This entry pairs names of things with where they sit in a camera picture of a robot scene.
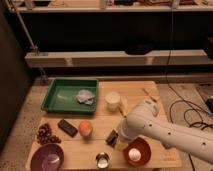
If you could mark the white cup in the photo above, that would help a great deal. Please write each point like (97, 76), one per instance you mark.
(112, 100)

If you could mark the white metal shelf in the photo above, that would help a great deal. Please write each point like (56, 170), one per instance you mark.
(116, 58)

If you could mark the small metal cup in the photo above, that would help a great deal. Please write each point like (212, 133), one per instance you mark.
(102, 160)

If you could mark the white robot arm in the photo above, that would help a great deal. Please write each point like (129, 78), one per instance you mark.
(143, 120)

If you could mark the green plastic tray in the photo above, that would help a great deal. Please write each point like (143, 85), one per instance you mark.
(61, 96)

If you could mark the dark object on shelf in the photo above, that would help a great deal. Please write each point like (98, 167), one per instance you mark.
(138, 46)

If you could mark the crumpled grey cloth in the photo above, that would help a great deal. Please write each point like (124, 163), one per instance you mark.
(85, 97)

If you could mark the bunch of dark grapes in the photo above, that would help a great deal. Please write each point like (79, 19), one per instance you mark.
(44, 135)

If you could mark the wooden spoon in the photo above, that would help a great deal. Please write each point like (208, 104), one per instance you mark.
(147, 93)

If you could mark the red-brown bowl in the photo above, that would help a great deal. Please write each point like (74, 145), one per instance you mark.
(144, 149)

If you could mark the white egg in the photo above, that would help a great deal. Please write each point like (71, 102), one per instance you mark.
(134, 154)

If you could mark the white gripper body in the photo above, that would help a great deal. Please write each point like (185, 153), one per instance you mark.
(121, 143)

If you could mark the dark brown rectangular block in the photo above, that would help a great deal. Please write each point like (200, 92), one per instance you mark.
(67, 128)

